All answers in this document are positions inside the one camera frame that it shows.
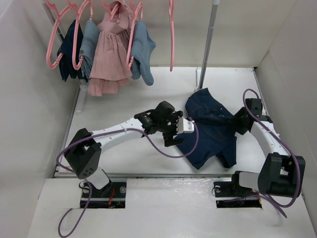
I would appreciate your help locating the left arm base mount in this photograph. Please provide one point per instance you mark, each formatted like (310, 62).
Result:
(114, 198)

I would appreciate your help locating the grey rack pole right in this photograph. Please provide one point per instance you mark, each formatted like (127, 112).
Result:
(214, 8)

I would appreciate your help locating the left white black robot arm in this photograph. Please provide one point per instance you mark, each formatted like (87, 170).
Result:
(86, 147)

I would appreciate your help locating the white rack base left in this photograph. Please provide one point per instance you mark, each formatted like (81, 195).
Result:
(83, 91)

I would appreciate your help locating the dark blue denim trousers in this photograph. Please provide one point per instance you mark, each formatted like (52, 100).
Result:
(216, 136)

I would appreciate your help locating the pink hanger holding dress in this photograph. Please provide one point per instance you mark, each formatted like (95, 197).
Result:
(110, 10)

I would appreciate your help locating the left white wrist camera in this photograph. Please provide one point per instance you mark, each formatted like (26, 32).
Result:
(185, 125)

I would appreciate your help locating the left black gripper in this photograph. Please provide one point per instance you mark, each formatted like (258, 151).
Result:
(168, 138)

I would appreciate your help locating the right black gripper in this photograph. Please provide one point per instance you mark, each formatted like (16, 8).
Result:
(234, 120)

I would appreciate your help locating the white rack base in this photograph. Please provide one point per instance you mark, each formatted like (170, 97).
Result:
(83, 91)
(198, 77)

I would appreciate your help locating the hanging light blue garment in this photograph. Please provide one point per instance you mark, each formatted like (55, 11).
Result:
(88, 47)

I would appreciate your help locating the hanging dark denim garment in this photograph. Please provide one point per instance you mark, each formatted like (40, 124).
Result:
(65, 64)

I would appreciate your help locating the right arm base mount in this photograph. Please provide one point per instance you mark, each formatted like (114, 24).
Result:
(229, 195)

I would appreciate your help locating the hanging pink dress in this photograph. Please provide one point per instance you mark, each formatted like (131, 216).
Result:
(109, 71)

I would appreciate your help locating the white rack base right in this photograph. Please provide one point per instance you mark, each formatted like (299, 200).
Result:
(198, 77)

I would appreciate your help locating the aluminium rail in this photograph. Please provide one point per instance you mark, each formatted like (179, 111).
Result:
(142, 176)

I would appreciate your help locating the pink hanger far left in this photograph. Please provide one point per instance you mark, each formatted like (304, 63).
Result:
(55, 17)

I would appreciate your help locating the empty pink hanger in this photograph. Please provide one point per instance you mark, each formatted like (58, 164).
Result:
(171, 21)

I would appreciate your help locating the hanging blue grey garment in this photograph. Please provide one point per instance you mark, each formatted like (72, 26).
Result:
(142, 49)

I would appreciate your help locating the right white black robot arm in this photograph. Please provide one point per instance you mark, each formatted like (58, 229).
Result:
(281, 174)

